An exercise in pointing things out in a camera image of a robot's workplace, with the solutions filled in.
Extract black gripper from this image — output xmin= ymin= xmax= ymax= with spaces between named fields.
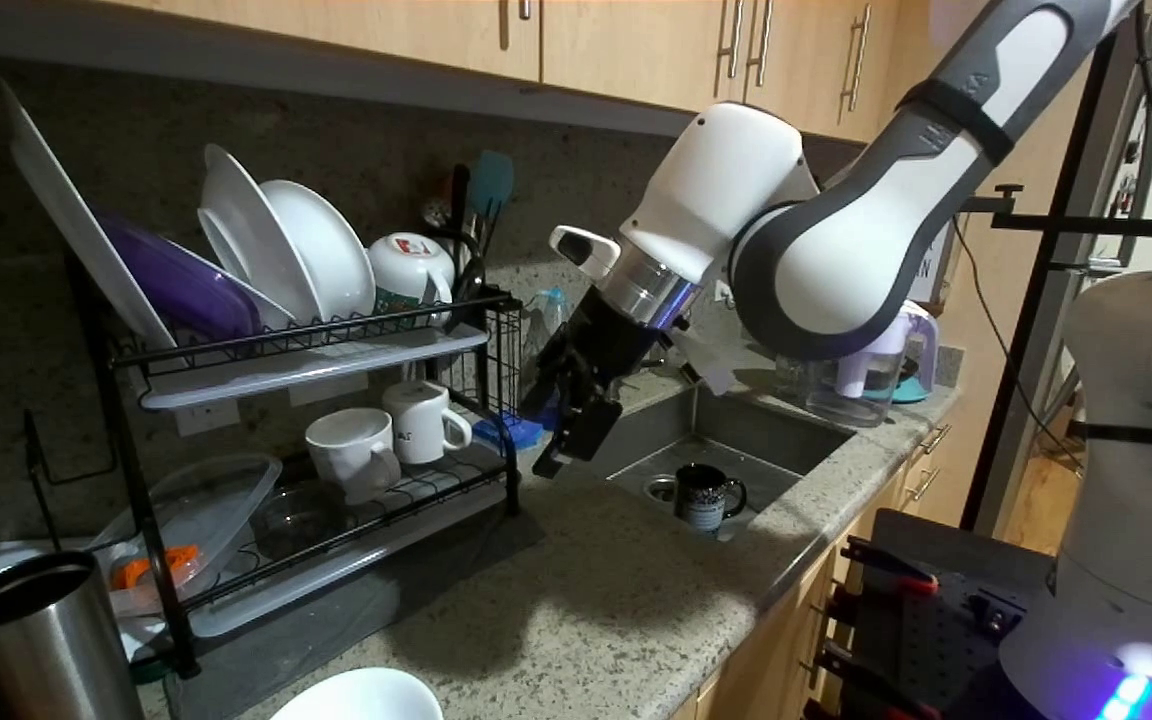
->
xmin=516 ymin=289 xmax=670 ymax=481

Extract plain white mug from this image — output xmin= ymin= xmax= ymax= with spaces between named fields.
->
xmin=303 ymin=406 xmax=405 ymax=509

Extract blue dish soap bottle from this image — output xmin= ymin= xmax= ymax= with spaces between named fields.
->
xmin=527 ymin=279 xmax=571 ymax=356

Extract white mug with red print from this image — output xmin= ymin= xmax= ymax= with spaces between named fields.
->
xmin=380 ymin=381 xmax=477 ymax=469

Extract black mug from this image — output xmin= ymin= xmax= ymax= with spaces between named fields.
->
xmin=670 ymin=460 xmax=751 ymax=542

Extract gray drying mat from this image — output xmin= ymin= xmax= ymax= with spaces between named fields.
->
xmin=131 ymin=506 xmax=527 ymax=720

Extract black tool rack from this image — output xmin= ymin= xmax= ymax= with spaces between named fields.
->
xmin=799 ymin=506 xmax=1060 ymax=720

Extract blue sponge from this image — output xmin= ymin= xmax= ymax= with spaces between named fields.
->
xmin=471 ymin=407 xmax=554 ymax=457

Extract stainless steel sink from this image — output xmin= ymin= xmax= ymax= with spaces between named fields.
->
xmin=561 ymin=377 xmax=859 ymax=545

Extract black spatula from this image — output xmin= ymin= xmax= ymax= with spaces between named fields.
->
xmin=442 ymin=161 xmax=477 ymax=292

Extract teal spatula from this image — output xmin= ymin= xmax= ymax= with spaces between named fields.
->
xmin=468 ymin=148 xmax=520 ymax=272

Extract dark glass bowl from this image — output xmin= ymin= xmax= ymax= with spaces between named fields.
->
xmin=248 ymin=477 xmax=350 ymax=545

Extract white deep plate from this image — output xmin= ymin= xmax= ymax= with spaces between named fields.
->
xmin=259 ymin=176 xmax=380 ymax=326

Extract white water filter pitcher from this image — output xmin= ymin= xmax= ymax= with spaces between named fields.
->
xmin=824 ymin=297 xmax=943 ymax=407

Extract white dinner plate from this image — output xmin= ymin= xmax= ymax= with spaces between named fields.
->
xmin=193 ymin=142 xmax=329 ymax=328

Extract clear plastic food container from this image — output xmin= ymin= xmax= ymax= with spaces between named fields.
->
xmin=88 ymin=450 xmax=287 ymax=606

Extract purple plate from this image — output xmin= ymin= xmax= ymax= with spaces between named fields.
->
xmin=98 ymin=214 xmax=268 ymax=341

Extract large white plate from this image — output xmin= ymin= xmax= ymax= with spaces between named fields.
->
xmin=0 ymin=81 xmax=179 ymax=354

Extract stainless steel tumbler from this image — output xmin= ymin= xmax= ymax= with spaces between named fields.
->
xmin=0 ymin=550 xmax=146 ymax=720

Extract black wire utensil holder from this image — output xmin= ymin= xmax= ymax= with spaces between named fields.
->
xmin=471 ymin=292 xmax=531 ymax=417

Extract black wire dish rack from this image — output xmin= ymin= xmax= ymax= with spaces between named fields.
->
xmin=61 ymin=256 xmax=527 ymax=675

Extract wooden wall cabinets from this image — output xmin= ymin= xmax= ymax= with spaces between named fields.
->
xmin=106 ymin=0 xmax=951 ymax=146

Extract black camera stand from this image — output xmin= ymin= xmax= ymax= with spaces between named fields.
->
xmin=951 ymin=14 xmax=1152 ymax=536

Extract thin black wall cable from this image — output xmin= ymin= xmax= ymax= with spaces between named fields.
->
xmin=15 ymin=406 xmax=124 ymax=554

